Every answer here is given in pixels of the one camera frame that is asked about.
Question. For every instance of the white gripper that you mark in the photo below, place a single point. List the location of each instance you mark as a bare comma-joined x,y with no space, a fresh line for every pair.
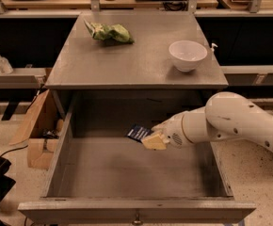
173,131

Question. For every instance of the dark blue rxbar wrapper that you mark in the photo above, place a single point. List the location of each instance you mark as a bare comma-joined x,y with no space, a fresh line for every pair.
137,132

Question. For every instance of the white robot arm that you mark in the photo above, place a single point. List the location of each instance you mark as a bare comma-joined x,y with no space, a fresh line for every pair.
226,115

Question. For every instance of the open grey top drawer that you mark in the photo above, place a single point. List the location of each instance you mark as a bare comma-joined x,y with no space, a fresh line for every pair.
99,175

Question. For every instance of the brass drawer knob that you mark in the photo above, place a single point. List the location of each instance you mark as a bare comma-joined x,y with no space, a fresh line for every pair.
137,221

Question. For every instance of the white ceramic bowl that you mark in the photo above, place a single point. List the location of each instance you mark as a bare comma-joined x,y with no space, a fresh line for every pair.
187,55

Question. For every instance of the grey wooden cabinet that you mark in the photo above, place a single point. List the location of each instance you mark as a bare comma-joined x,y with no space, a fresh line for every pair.
86,63

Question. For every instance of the cardboard box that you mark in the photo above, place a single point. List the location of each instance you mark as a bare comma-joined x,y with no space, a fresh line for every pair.
41,116

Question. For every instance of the green chip bag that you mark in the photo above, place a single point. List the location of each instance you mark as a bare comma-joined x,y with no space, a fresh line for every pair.
115,32

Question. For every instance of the clear plastic bottle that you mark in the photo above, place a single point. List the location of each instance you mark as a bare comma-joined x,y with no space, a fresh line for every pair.
5,66

